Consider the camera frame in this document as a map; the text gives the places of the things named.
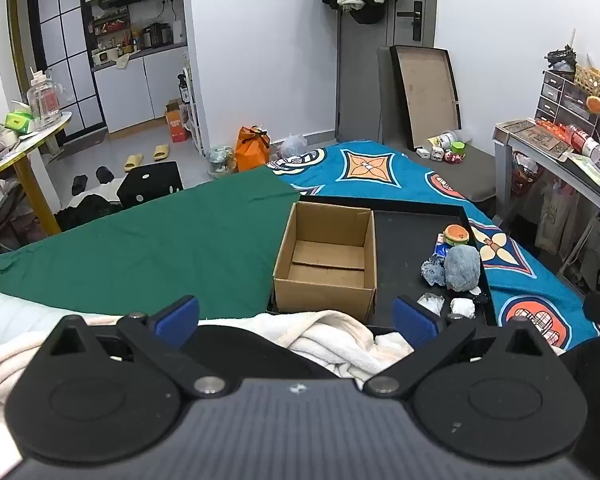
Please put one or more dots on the clear water jug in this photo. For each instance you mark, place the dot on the clear water jug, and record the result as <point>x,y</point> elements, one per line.
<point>44,102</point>

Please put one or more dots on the small drawer organizer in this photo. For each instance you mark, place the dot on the small drawer organizer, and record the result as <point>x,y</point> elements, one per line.
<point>555,95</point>

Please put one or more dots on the orange round ornament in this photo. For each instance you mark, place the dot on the orange round ornament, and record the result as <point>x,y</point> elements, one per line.
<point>594,104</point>

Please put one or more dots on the cream towel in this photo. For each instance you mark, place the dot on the cream towel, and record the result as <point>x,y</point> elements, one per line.
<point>330,335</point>

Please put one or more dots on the black dotted stool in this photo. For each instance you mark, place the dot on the black dotted stool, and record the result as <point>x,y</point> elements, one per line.
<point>150,184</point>

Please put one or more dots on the black model figure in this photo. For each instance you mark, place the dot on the black model figure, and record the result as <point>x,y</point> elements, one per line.
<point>562,57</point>

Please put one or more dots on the white quilt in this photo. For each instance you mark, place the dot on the white quilt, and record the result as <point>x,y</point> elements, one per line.
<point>10,305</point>

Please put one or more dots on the coat stand pole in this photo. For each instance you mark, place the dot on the coat stand pole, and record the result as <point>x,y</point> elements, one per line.
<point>340,70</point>

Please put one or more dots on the blue-grey patterned plush toy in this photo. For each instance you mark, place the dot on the blue-grey patterned plush toy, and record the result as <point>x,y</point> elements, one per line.
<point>431,270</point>

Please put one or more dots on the red toy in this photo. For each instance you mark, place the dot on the red toy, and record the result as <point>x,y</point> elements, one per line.
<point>452,157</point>

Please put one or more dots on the blue printed blanket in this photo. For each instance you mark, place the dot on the blue printed blanket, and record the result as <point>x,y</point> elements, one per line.
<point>380,170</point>

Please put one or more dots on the green tissue box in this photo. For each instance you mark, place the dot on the green tissue box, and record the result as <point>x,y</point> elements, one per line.
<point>17,121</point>

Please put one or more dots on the burger plush toy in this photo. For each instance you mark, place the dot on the burger plush toy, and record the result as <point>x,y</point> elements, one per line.
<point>456,234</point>

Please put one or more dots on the orange carton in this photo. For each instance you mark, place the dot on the orange carton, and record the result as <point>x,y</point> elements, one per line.
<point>176,126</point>

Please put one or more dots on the grey plush toy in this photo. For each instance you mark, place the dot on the grey plush toy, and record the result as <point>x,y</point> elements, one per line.
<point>462,267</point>

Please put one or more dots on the black kitchen appliance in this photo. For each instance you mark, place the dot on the black kitchen appliance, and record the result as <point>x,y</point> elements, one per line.
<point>156,34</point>

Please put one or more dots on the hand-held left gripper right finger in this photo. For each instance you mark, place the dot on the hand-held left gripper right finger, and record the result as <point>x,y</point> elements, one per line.
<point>414,322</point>

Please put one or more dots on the black tray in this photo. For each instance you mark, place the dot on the black tray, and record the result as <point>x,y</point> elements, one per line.
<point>405,240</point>

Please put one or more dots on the black and white clothes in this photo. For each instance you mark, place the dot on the black and white clothes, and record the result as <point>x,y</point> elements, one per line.
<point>87,206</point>

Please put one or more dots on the clear plastic bag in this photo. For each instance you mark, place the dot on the clear plastic bag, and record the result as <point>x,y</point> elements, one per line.
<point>430,304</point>

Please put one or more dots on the round table yellow legs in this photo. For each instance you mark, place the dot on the round table yellow legs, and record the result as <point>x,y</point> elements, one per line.
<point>35,141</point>

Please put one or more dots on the brown cardboard box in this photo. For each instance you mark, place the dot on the brown cardboard box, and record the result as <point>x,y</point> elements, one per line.
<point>325,300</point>

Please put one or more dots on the grey door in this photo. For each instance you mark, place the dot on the grey door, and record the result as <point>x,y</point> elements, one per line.
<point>380,60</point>

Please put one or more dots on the black plush toy white patch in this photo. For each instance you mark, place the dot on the black plush toy white patch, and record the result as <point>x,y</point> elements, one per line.
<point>480,297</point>

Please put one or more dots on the red basket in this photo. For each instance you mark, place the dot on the red basket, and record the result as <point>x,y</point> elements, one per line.
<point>522,176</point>

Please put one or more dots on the woven bamboo basket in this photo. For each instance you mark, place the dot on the woven bamboo basket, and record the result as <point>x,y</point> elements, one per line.
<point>592,80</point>

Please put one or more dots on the beige tote bag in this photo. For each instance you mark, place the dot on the beige tote bag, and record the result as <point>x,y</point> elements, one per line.
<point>555,215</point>

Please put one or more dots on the white narrow rack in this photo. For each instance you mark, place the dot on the white narrow rack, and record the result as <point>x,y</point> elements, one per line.
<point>194,110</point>

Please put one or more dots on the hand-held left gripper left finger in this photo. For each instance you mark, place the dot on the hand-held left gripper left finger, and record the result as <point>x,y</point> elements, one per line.
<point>177,321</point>

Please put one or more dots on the orange bag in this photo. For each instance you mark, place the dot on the orange bag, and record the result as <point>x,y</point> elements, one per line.
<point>251,150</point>

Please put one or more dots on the white charger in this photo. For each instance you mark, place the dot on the white charger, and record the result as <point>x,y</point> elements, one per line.
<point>424,153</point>
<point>437,153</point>

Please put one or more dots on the yellow slipper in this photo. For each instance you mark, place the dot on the yellow slipper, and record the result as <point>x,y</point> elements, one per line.
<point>161,152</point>
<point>133,162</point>

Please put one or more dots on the black framed glass door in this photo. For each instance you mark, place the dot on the black framed glass door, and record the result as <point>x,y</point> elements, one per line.
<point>62,60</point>

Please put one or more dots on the green toy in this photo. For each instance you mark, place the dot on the green toy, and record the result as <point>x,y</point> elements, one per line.
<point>459,148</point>

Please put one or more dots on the green cloth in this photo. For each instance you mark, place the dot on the green cloth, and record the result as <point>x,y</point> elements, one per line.
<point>155,245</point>

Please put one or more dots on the white kitchen base cabinet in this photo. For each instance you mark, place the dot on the white kitchen base cabinet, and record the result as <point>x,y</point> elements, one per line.
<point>130,90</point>

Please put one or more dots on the black framed board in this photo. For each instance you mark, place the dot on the black framed board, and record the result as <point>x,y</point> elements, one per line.
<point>425,90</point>

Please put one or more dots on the printed cardboard sheet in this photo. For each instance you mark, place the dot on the printed cardboard sheet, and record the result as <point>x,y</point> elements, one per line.
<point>535,137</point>

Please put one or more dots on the clear bag with greenery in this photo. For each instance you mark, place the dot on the clear bag with greenery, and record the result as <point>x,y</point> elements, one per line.
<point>220,160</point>

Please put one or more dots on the grey chair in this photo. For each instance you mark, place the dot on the grey chair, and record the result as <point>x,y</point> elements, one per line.
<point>5,220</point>

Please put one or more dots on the cream microwave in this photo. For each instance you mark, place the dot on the cream microwave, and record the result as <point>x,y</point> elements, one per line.
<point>105,56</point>

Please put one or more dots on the blue tissue packet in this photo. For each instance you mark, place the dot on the blue tissue packet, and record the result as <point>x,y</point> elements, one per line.
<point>440,250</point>

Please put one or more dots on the grey desk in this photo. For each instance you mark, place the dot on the grey desk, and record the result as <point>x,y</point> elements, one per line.
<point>587,180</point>

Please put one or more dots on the black slipper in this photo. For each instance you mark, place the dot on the black slipper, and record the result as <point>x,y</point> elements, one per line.
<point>103,175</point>
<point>80,184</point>

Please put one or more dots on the white tissue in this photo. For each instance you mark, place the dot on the white tissue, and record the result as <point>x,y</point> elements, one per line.
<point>462,307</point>

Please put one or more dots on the red label plastic bottle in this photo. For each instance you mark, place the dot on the red label plastic bottle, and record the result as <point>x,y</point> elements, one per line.
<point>585,144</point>

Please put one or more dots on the white plastic bag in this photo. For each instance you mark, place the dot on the white plastic bag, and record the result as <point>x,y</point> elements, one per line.
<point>292,146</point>

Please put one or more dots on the black spray bottle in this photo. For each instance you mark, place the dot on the black spray bottle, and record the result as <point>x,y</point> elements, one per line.
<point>182,86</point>

